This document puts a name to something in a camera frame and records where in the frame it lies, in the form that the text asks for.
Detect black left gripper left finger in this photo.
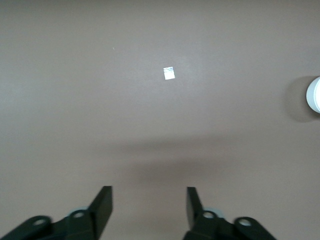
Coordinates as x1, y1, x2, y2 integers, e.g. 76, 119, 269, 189
0, 185, 114, 240

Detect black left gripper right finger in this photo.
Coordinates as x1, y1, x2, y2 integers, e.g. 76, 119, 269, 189
183, 186, 277, 240

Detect white plastic bowl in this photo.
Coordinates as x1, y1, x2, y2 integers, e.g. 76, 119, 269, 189
305, 76, 318, 113

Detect brown table cover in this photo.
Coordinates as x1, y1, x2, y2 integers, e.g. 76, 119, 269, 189
0, 0, 320, 240

